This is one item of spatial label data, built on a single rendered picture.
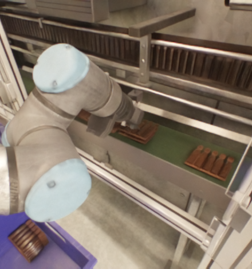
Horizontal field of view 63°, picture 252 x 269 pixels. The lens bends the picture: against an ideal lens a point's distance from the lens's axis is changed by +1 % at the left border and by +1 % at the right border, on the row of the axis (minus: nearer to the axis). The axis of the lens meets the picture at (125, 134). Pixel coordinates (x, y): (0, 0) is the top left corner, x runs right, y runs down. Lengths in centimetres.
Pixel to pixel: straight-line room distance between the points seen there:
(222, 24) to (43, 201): 74
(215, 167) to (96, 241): 83
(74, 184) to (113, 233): 96
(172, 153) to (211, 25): 46
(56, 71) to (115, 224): 102
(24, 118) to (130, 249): 95
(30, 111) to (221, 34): 66
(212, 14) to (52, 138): 68
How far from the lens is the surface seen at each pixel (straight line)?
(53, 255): 100
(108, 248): 121
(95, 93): 40
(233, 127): 74
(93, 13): 69
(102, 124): 48
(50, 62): 38
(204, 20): 85
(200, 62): 58
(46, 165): 29
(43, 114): 38
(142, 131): 64
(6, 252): 108
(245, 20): 82
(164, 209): 61
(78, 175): 28
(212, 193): 57
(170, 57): 61
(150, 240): 122
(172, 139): 66
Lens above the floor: 111
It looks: 39 degrees down
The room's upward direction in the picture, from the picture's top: 1 degrees counter-clockwise
